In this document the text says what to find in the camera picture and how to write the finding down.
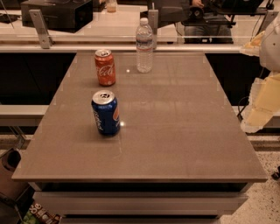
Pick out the metal rail bracket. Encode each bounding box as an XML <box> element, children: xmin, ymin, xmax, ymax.
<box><xmin>29</xmin><ymin>9</ymin><xmax>53</xmax><ymax>49</ymax></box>
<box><xmin>258</xmin><ymin>10</ymin><xmax>278</xmax><ymax>33</ymax></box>
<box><xmin>148</xmin><ymin>10</ymin><xmax>158</xmax><ymax>49</ymax></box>

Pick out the black cable at right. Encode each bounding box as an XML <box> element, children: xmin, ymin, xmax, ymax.
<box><xmin>235</xmin><ymin>95</ymin><xmax>250</xmax><ymax>121</ymax></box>

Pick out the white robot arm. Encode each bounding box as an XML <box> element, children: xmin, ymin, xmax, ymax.
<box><xmin>240</xmin><ymin>15</ymin><xmax>280</xmax><ymax>133</ymax></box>

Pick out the seated person in background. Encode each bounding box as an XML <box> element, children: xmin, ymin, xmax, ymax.
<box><xmin>184</xmin><ymin>0</ymin><xmax>233</xmax><ymax>44</ymax></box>

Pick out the left metal rail bracket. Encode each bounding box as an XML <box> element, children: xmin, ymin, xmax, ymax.
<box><xmin>29</xmin><ymin>9</ymin><xmax>53</xmax><ymax>49</ymax></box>

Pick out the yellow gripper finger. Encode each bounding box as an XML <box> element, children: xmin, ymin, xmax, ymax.
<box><xmin>240</xmin><ymin>31</ymin><xmax>264</xmax><ymax>56</ymax></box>
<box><xmin>241</xmin><ymin>72</ymin><xmax>280</xmax><ymax>133</ymax></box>

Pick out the middle metal rail bracket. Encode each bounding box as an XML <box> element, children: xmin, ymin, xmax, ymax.
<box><xmin>148</xmin><ymin>10</ymin><xmax>158</xmax><ymax>49</ymax></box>

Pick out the green snack bag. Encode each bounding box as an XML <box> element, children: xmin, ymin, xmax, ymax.
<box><xmin>21</xmin><ymin>202</ymin><xmax>61</xmax><ymax>224</ymax></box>

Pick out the blue pepsi can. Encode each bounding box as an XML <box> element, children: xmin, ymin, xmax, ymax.
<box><xmin>91</xmin><ymin>89</ymin><xmax>120</xmax><ymax>136</ymax></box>

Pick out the black box on counter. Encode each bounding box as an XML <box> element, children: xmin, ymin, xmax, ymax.
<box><xmin>21</xmin><ymin>0</ymin><xmax>93</xmax><ymax>33</ymax></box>

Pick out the right metal rail bracket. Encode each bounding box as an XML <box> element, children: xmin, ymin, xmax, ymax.
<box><xmin>258</xmin><ymin>10</ymin><xmax>278</xmax><ymax>33</ymax></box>

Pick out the plastic cup on counter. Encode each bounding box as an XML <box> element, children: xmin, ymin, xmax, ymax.
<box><xmin>106</xmin><ymin>0</ymin><xmax>117</xmax><ymax>13</ymax></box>

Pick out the clear plastic water bottle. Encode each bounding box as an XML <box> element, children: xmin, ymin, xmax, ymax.
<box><xmin>136</xmin><ymin>17</ymin><xmax>153</xmax><ymax>73</ymax></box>

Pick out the red coca-cola can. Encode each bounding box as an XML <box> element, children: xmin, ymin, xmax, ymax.
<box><xmin>94</xmin><ymin>49</ymin><xmax>116</xmax><ymax>86</ymax></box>

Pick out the white drawer cabinet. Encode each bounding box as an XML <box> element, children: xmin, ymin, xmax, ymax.
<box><xmin>33</xmin><ymin>191</ymin><xmax>248</xmax><ymax>219</ymax></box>

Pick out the brown bin at left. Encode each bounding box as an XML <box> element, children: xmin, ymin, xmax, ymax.
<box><xmin>0</xmin><ymin>147</ymin><xmax>35</xmax><ymax>205</ymax></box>

